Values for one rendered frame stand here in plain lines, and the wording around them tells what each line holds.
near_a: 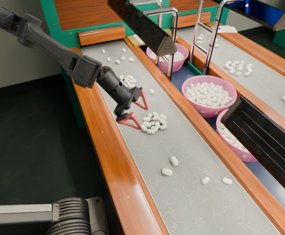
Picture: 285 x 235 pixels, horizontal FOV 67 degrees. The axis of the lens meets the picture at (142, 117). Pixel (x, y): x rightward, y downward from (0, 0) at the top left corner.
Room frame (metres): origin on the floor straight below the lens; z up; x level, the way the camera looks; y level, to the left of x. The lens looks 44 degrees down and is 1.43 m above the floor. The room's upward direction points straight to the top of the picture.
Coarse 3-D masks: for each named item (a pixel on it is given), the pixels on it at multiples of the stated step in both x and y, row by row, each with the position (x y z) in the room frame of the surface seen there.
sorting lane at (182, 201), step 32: (128, 64) 1.16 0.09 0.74; (160, 96) 0.85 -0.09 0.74; (128, 128) 0.63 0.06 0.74; (192, 128) 0.63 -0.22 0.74; (160, 160) 0.47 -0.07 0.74; (192, 160) 0.47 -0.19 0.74; (160, 192) 0.34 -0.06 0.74; (192, 192) 0.34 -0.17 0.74; (224, 192) 0.34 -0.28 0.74; (192, 224) 0.24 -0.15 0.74; (224, 224) 0.24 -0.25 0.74; (256, 224) 0.24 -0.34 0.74
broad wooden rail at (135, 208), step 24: (72, 48) 1.31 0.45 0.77; (96, 96) 0.82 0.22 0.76; (96, 120) 0.65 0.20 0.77; (96, 144) 0.52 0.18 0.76; (120, 144) 0.53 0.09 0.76; (120, 168) 0.42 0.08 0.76; (120, 192) 0.33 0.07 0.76; (144, 192) 0.33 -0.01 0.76; (120, 216) 0.25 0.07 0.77; (144, 216) 0.25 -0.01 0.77
